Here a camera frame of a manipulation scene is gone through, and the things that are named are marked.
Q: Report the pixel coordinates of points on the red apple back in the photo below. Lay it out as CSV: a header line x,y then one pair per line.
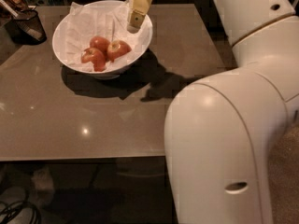
x,y
100,43

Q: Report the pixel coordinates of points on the black mesh pen cup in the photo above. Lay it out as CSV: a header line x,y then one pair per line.
x,y
27,30

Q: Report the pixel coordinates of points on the red apple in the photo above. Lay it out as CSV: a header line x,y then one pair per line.
x,y
96,57
116,49
100,43

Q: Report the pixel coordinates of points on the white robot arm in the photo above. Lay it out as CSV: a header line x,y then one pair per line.
x,y
219,130

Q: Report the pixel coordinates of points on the white paper liner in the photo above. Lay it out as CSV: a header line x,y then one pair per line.
x,y
90,22

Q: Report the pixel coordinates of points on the white object under table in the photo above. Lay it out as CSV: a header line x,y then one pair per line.
x,y
43,186

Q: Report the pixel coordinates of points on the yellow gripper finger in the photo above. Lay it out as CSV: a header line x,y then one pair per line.
x,y
138,9

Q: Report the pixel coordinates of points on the white ceramic bowl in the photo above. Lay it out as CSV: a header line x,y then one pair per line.
x,y
59,41

